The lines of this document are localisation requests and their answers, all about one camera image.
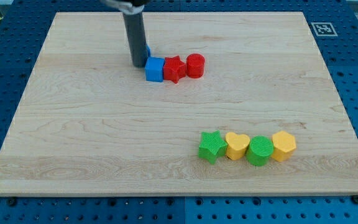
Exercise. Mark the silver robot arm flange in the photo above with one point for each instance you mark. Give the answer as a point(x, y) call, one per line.
point(129, 7)

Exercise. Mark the red star block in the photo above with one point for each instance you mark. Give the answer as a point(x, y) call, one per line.
point(174, 69)

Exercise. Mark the green star block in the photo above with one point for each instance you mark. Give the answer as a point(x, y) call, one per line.
point(212, 146)

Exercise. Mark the blue cube block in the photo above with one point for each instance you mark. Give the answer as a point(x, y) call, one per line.
point(154, 69)

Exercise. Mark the red cylinder block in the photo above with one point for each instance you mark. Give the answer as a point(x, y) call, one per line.
point(195, 65)

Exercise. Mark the yellow heart block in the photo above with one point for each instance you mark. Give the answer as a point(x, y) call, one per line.
point(237, 144)

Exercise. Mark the green cylinder block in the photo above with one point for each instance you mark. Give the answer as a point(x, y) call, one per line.
point(259, 151)

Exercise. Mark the wooden board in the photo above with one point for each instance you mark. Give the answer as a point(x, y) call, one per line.
point(89, 124)

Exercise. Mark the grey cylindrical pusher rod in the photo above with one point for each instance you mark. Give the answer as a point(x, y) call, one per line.
point(135, 31)

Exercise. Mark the yellow hexagon block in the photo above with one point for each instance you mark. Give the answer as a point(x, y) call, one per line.
point(284, 145)

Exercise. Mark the white fiducial marker tag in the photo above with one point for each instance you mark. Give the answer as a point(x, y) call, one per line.
point(324, 29)

